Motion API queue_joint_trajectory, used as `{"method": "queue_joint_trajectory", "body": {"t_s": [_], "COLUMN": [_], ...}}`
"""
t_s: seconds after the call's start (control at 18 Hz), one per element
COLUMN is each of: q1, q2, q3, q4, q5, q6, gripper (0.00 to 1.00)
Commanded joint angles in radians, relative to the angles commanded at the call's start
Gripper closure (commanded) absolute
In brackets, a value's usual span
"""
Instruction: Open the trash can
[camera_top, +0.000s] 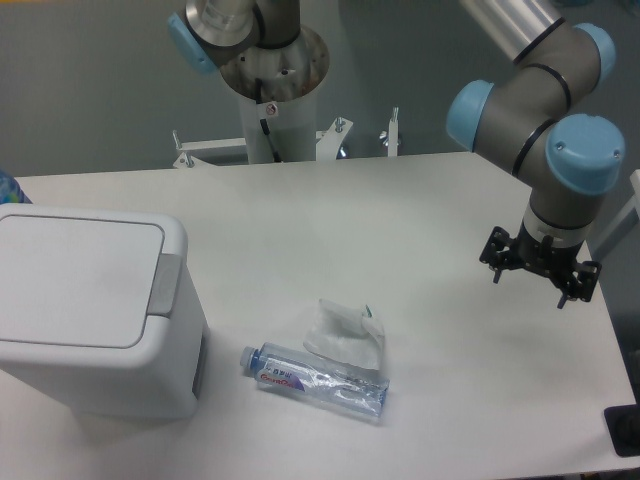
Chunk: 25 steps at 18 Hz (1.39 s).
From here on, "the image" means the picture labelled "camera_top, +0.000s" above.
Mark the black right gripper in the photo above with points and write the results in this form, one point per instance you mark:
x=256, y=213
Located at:
x=576, y=280

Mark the white frame at right edge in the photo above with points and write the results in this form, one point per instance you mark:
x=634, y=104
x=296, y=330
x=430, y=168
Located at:
x=620, y=226

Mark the blue patterned object at edge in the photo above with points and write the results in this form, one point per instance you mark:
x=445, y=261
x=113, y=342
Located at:
x=10, y=190

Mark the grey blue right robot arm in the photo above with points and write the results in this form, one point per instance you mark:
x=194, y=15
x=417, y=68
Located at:
x=527, y=127

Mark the white plastic trash can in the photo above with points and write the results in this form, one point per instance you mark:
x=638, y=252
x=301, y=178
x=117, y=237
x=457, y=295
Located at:
x=99, y=311

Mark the white metal base frame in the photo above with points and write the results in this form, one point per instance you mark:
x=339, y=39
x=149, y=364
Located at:
x=330, y=144

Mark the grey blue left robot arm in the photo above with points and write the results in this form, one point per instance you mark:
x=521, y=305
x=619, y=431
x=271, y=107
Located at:
x=210, y=34

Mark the crumpled white tissue wrapper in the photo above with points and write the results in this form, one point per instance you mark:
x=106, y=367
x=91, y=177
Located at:
x=354, y=336

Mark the crushed clear plastic bottle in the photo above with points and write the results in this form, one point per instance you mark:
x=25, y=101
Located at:
x=327, y=381

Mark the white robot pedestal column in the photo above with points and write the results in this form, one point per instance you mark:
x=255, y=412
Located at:
x=276, y=91

